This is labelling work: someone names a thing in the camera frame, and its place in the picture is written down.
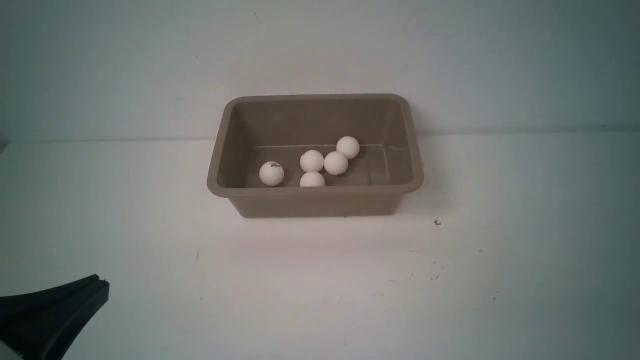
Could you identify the white ball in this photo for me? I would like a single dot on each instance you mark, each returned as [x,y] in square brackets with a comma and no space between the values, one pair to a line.
[312,179]
[336,163]
[348,146]
[271,173]
[312,161]

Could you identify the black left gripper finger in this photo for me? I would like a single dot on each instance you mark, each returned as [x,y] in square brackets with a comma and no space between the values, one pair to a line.
[31,302]
[48,334]

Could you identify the taupe plastic bin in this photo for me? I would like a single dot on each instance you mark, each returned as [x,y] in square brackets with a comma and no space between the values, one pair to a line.
[258,129]

